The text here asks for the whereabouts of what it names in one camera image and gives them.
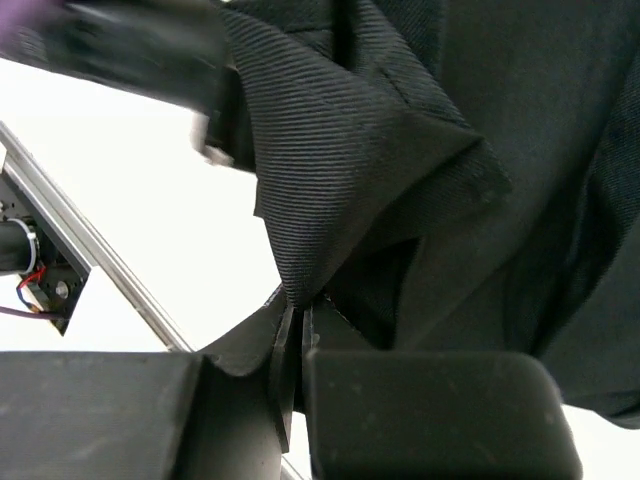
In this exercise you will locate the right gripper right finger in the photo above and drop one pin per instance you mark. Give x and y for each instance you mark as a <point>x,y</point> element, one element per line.
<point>375,414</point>

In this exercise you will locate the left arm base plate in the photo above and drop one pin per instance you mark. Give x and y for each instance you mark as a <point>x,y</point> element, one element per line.
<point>39,247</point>

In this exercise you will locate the aluminium rail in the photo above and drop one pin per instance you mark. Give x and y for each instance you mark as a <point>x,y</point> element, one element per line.
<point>82,240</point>

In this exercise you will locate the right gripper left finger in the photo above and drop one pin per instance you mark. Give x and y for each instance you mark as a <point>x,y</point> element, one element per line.
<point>206,415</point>

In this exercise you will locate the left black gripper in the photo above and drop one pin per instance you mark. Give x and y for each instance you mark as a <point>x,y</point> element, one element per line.
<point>174,51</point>

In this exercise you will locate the black skirt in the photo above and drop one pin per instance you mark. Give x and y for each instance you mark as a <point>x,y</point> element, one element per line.
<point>456,175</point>

